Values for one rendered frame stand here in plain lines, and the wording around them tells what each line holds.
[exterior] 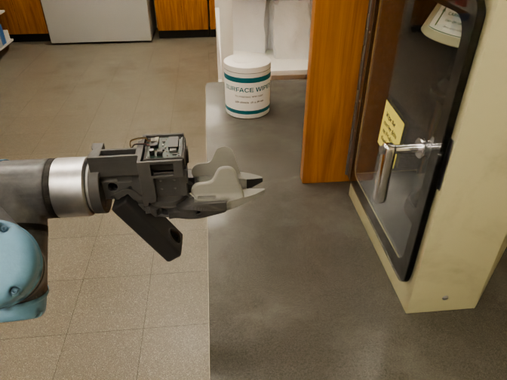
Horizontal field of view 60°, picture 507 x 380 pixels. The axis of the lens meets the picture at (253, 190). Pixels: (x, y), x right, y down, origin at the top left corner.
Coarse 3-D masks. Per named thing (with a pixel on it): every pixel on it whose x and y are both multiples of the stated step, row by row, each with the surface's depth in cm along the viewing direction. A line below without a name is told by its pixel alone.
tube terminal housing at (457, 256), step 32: (480, 64) 45; (480, 96) 47; (480, 128) 49; (480, 160) 52; (352, 192) 90; (448, 192) 54; (480, 192) 55; (448, 224) 57; (480, 224) 58; (384, 256) 74; (448, 256) 61; (480, 256) 61; (416, 288) 64; (448, 288) 64; (480, 288) 65
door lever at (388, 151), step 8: (384, 144) 56; (392, 144) 56; (400, 144) 56; (408, 144) 56; (416, 144) 56; (424, 144) 55; (384, 152) 56; (392, 152) 55; (400, 152) 56; (408, 152) 56; (416, 152) 56; (424, 152) 55; (384, 160) 56; (392, 160) 56; (384, 168) 57; (376, 176) 59; (384, 176) 57; (376, 184) 59; (384, 184) 58; (376, 192) 59; (384, 192) 59; (376, 200) 60; (384, 200) 60
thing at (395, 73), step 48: (384, 0) 66; (432, 0) 51; (480, 0) 43; (384, 48) 67; (432, 48) 52; (384, 96) 68; (432, 96) 53; (432, 144) 53; (432, 192) 55; (384, 240) 71
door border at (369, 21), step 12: (372, 0) 70; (372, 12) 71; (372, 24) 71; (468, 72) 46; (360, 84) 78; (360, 96) 79; (360, 108) 79; (348, 156) 87; (444, 156) 52; (348, 168) 88
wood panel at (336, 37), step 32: (320, 0) 75; (352, 0) 76; (320, 32) 78; (352, 32) 79; (320, 64) 82; (352, 64) 82; (320, 96) 85; (352, 96) 86; (320, 128) 89; (320, 160) 94
